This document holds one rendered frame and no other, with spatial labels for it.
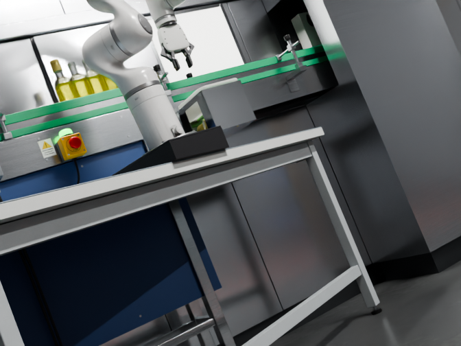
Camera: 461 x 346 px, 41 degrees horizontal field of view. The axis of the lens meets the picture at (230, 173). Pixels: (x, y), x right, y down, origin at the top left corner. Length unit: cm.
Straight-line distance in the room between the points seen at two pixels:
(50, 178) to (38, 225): 70
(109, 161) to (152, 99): 41
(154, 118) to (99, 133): 39
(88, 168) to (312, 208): 115
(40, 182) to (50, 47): 67
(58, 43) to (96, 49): 67
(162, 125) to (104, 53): 28
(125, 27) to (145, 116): 27
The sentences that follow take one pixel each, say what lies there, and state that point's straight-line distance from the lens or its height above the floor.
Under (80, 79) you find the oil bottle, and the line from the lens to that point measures 237.
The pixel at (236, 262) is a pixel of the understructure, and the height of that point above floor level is 37.
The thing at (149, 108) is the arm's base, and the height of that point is 93.
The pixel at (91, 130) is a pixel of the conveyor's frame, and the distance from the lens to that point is 217.
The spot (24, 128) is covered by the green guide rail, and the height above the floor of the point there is 108.
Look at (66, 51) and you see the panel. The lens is 257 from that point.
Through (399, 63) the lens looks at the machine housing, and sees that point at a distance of 293.
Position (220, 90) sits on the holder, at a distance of 219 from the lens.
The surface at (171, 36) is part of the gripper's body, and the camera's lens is 236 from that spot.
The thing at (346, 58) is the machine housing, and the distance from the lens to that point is 274.
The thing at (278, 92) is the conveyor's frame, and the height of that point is 97.
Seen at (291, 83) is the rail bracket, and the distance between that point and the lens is 272.
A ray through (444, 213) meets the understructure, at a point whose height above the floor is 22.
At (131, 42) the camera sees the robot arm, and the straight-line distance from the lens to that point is 188.
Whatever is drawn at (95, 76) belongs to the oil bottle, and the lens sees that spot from 238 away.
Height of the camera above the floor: 54
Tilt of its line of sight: 4 degrees up
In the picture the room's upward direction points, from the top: 22 degrees counter-clockwise
